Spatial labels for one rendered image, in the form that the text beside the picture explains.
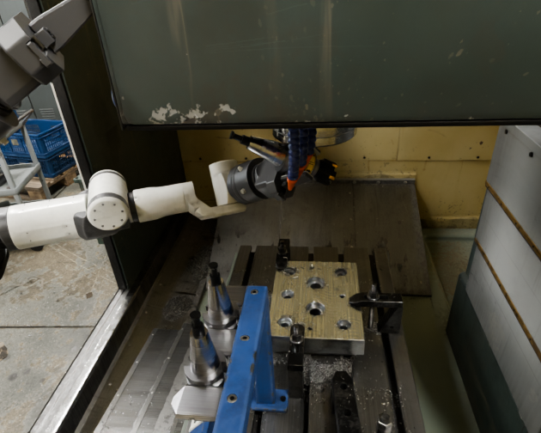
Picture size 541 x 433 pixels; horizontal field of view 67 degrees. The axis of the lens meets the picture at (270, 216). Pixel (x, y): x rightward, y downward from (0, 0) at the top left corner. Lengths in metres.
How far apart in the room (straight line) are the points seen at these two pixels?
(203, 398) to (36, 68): 0.46
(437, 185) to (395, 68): 1.62
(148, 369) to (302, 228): 0.86
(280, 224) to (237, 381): 1.25
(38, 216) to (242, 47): 0.62
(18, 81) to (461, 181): 1.84
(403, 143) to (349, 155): 0.23
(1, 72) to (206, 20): 0.19
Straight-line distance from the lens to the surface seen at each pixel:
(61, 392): 1.30
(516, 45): 0.45
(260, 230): 1.80
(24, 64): 0.44
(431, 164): 1.97
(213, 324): 0.71
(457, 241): 2.11
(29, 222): 0.92
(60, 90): 1.23
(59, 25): 0.48
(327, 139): 0.70
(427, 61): 0.43
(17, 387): 2.56
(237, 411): 0.61
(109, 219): 0.87
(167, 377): 1.30
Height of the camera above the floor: 1.73
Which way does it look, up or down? 31 degrees down
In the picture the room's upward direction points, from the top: 4 degrees counter-clockwise
